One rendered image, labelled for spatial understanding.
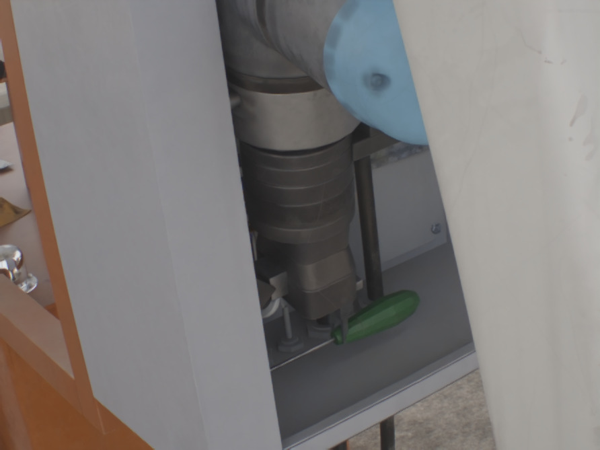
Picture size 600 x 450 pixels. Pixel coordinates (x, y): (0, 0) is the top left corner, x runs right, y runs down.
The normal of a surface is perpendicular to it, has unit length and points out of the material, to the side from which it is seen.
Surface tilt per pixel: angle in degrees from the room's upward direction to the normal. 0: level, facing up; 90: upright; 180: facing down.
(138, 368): 90
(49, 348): 0
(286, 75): 104
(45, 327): 0
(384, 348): 0
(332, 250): 114
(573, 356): 93
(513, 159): 93
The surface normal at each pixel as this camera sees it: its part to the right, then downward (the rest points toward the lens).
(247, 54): -0.54, 0.51
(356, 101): -0.79, 0.58
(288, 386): -0.12, -0.92
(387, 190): 0.58, 0.23
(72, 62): -0.80, 0.31
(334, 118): 0.55, 0.45
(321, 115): 0.37, 0.52
